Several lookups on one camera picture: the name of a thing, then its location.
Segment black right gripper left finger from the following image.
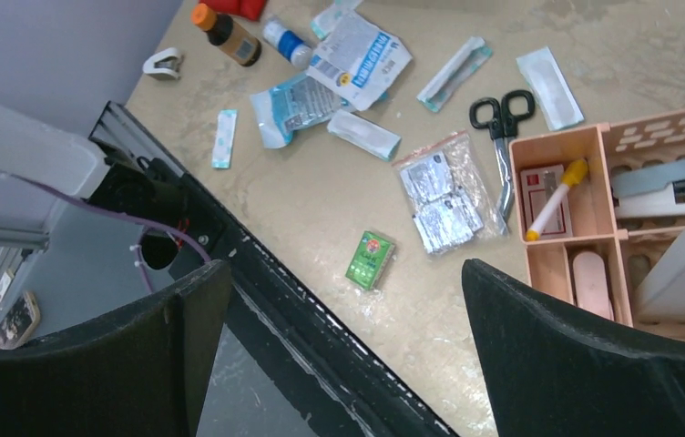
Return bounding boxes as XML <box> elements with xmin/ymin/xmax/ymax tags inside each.
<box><xmin>0</xmin><ymin>260</ymin><xmax>231</xmax><ymax>436</ymax></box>

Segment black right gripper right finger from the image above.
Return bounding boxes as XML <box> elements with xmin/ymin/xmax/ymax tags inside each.
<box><xmin>462</xmin><ymin>259</ymin><xmax>685</xmax><ymax>436</ymax></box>

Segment white gauze strip packet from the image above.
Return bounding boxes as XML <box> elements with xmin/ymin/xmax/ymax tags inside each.
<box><xmin>327</xmin><ymin>110</ymin><xmax>401</xmax><ymax>162</ymax></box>

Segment red fabric pouch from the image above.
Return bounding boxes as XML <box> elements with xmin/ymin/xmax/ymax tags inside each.
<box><xmin>199</xmin><ymin>0</ymin><xmax>267</xmax><ymax>22</ymax></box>

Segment pink eraser block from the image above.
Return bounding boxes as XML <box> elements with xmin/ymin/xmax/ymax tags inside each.
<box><xmin>571</xmin><ymin>251</ymin><xmax>614</xmax><ymax>320</ymax></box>

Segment peach plastic desk organizer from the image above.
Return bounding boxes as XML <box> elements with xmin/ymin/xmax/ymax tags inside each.
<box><xmin>509</xmin><ymin>109</ymin><xmax>685</xmax><ymax>341</ymax></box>

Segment red white card box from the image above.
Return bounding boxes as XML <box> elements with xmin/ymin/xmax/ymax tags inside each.
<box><xmin>519</xmin><ymin>165</ymin><xmax>573</xmax><ymax>239</ymax></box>

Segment clear bag of sachets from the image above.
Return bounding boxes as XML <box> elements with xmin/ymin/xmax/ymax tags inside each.
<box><xmin>393</xmin><ymin>130</ymin><xmax>509</xmax><ymax>257</ymax></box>

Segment yellow white marker pen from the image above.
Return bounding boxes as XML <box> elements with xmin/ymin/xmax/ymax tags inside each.
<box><xmin>525</xmin><ymin>159</ymin><xmax>588</xmax><ymax>241</ymax></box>

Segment small green box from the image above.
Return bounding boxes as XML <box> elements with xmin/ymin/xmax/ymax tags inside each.
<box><xmin>345</xmin><ymin>230</ymin><xmax>396</xmax><ymax>290</ymax></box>

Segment grey stapler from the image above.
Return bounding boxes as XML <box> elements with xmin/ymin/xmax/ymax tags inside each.
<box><xmin>610</xmin><ymin>158</ymin><xmax>685</xmax><ymax>219</ymax></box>

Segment small teal plaster strip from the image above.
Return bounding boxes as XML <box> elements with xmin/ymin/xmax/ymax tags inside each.
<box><xmin>210</xmin><ymin>109</ymin><xmax>238</xmax><ymax>169</ymax></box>

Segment white plaster packet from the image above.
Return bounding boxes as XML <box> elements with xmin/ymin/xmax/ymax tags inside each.
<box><xmin>516</xmin><ymin>46</ymin><xmax>585</xmax><ymax>131</ymax></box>

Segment white staple remover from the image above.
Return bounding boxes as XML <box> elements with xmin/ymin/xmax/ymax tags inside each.
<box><xmin>142</xmin><ymin>47</ymin><xmax>185</xmax><ymax>81</ymax></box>

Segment blue clear wipes packet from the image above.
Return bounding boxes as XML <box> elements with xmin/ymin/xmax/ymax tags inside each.
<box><xmin>250</xmin><ymin>73</ymin><xmax>355</xmax><ymax>149</ymax></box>

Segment brown bottle orange cap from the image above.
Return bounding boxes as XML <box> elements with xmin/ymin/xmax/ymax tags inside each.
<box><xmin>190</xmin><ymin>3</ymin><xmax>262</xmax><ymax>67</ymax></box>

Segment white bottle blue label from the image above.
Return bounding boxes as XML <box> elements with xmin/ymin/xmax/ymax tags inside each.
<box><xmin>262</xmin><ymin>17</ymin><xmax>313</xmax><ymax>70</ymax></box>

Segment white blue mask packet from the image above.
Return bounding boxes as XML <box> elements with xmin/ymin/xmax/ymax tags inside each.
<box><xmin>306</xmin><ymin>11</ymin><xmax>413</xmax><ymax>111</ymax></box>

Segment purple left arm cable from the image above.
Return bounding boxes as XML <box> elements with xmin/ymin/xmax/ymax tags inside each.
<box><xmin>0</xmin><ymin>171</ymin><xmax>214</xmax><ymax>297</ymax></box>

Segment black handled scissors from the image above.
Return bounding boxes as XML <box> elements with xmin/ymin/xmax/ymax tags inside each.
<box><xmin>468</xmin><ymin>89</ymin><xmax>536</xmax><ymax>220</ymax></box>

